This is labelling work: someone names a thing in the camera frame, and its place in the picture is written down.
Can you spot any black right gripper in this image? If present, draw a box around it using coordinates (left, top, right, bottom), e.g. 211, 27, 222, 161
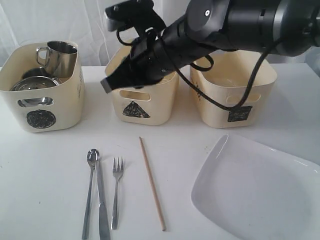
100, 14, 225, 93

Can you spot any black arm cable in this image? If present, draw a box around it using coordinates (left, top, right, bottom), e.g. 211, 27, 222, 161
116, 27, 320, 112

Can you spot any steel table knife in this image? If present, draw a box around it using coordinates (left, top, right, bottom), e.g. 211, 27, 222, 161
95, 161, 111, 240

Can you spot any white square plate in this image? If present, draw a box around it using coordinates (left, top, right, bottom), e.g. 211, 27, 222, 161
191, 134, 320, 240

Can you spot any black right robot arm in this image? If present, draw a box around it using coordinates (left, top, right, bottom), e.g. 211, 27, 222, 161
101, 0, 320, 93

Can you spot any cream bin with circle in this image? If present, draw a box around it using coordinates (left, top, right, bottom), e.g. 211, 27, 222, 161
0, 42, 85, 133

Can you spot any steel mug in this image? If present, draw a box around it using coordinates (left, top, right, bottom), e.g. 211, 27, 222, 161
21, 67, 51, 79
35, 40, 78, 78

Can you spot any steel fork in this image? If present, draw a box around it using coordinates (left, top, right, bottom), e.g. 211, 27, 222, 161
111, 157, 124, 230

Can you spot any white bowl steel inside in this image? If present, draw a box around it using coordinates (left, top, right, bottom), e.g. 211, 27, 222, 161
11, 76, 60, 108

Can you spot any cream bin with square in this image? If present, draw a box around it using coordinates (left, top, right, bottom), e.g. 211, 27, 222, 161
189, 51, 278, 129

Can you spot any white curtain backdrop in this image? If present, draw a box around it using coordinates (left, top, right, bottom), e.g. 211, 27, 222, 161
0, 0, 320, 67

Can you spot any wooden chopstick right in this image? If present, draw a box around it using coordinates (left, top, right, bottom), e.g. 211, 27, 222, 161
139, 136, 167, 232

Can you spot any steel spoon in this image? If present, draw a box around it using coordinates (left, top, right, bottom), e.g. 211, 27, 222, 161
81, 148, 100, 240

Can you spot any cream bin with triangle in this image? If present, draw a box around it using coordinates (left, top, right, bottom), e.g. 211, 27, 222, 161
104, 39, 185, 127

